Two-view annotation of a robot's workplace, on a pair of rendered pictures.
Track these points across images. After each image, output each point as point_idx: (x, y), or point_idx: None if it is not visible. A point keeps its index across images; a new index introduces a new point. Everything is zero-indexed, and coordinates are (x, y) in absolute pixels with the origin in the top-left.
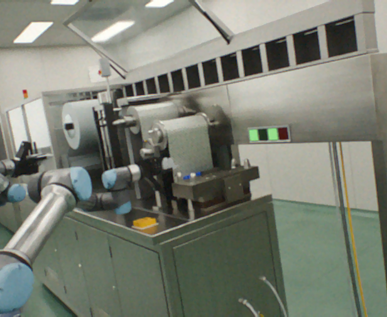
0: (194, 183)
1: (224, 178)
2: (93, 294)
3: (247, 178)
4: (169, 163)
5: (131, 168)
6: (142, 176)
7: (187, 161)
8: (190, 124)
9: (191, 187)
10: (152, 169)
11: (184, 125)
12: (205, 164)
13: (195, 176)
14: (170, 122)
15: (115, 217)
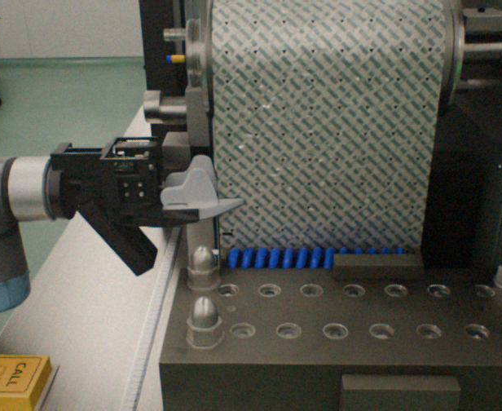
0: (192, 346)
1: (350, 383)
2: None
3: None
4: (195, 189)
5: (14, 178)
6: (61, 215)
7: (295, 193)
8: (352, 40)
9: (159, 370)
10: (105, 201)
11: (316, 38)
12: (385, 222)
13: (203, 320)
14: (253, 13)
15: (70, 266)
